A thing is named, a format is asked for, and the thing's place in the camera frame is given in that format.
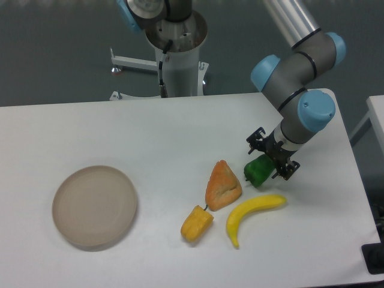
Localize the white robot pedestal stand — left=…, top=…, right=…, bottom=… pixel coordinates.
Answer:
left=110, top=10, right=209, bottom=98

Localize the black cable on pedestal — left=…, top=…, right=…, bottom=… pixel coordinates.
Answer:
left=158, top=39, right=173, bottom=98

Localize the orange toy pepper wedge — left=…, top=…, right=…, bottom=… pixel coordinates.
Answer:
left=205, top=160, right=242, bottom=211

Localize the yellow toy pepper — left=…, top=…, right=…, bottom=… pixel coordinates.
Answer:
left=181, top=205, right=214, bottom=242

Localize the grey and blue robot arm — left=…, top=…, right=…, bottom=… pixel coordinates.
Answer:
left=117, top=1, right=346, bottom=187

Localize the beige round plate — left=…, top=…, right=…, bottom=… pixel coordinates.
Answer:
left=52, top=166, right=138, bottom=251

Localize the yellow toy banana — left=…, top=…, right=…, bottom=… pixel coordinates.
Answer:
left=226, top=194, right=287, bottom=249

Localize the green toy pepper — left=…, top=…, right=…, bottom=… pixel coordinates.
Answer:
left=244, top=154, right=275, bottom=188

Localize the black box at right edge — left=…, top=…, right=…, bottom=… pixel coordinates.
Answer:
left=361, top=242, right=383, bottom=275

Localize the white side table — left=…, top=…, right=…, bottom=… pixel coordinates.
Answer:
left=349, top=95, right=384, bottom=151

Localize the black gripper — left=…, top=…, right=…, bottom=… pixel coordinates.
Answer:
left=246, top=125, right=300, bottom=181

